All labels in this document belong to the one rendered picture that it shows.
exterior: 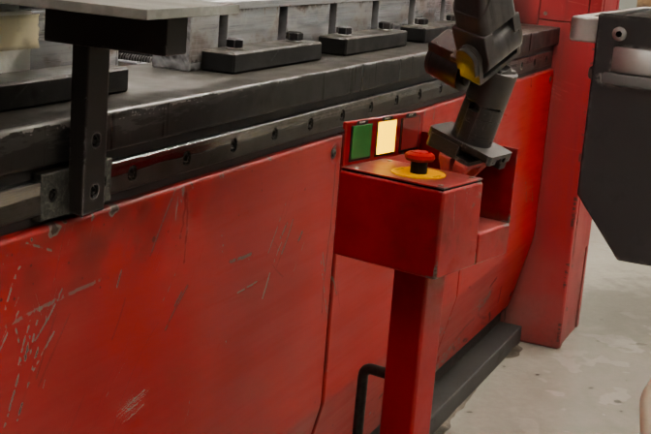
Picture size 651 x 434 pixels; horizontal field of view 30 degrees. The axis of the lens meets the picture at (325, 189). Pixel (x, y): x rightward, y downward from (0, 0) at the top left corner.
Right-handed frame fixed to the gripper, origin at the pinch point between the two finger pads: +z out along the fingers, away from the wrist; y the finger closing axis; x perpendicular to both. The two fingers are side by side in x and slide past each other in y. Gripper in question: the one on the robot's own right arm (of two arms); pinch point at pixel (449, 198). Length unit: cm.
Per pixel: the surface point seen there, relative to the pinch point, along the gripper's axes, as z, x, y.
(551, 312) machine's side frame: 75, -154, 28
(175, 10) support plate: -26, 59, 7
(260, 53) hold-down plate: -7.9, 6.5, 33.1
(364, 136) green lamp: -6.2, 10.8, 9.8
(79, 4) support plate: -25, 65, 13
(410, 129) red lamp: -5.9, -0.8, 9.7
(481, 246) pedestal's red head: 2.5, 3.5, -8.5
